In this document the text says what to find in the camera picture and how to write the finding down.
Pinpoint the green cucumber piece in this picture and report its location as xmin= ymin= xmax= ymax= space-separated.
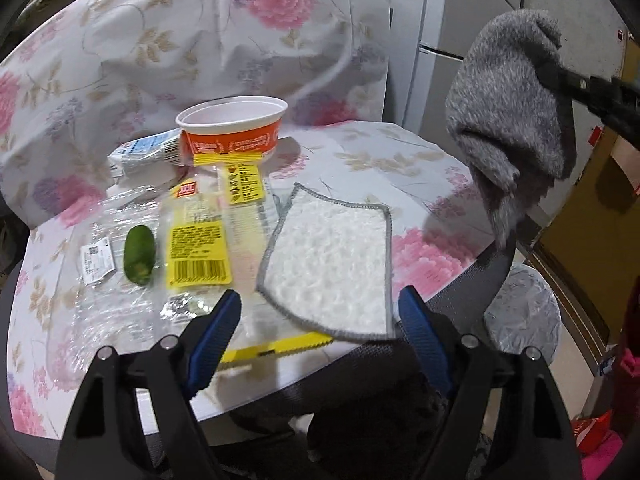
xmin=122 ymin=224 xmax=156 ymax=286

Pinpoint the orange white instant noodle cup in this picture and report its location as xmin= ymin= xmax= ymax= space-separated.
xmin=176 ymin=96 xmax=288 ymax=166

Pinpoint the small blue white milk carton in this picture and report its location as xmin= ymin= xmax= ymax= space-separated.
xmin=107 ymin=128 xmax=181 ymax=180

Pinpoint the clear plastic food tray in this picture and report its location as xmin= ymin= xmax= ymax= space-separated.
xmin=46 ymin=188 xmax=222 ymax=394

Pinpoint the white grey-edged dish cloth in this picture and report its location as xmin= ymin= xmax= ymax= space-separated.
xmin=256 ymin=183 xmax=395 ymax=342

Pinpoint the yellow labelled plastic food bag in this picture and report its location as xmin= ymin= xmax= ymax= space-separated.
xmin=157 ymin=156 xmax=332 ymax=365

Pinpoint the grey refrigerator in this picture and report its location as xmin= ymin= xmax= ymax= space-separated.
xmin=384 ymin=0 xmax=626 ymax=162

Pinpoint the grey knit sock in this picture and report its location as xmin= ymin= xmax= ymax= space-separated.
xmin=445 ymin=9 xmax=577 ymax=247

